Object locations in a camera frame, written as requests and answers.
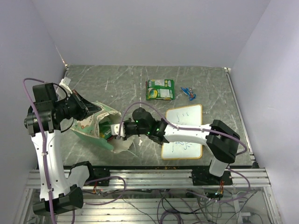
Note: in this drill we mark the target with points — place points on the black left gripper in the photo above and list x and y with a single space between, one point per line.
84 106

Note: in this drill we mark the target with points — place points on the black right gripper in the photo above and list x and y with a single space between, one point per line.
127 136

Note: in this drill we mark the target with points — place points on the green white paper bag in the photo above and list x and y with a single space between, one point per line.
88 130

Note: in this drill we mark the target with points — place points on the green yellow chips bag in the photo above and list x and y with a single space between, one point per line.
105 130

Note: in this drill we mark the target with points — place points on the blue M&M's packet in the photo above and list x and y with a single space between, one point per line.
189 92

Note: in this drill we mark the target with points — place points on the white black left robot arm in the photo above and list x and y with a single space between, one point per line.
59 193

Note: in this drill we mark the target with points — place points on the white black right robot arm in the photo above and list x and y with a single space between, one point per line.
220 139

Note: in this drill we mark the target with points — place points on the yellow framed whiteboard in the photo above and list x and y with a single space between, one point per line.
183 144

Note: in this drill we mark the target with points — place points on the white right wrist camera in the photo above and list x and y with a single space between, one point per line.
115 130

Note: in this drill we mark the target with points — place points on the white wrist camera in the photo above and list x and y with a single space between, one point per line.
115 130
63 89

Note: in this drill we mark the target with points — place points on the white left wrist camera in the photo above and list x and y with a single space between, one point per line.
63 89

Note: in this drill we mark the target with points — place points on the aluminium mounting rail frame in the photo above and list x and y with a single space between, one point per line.
176 195

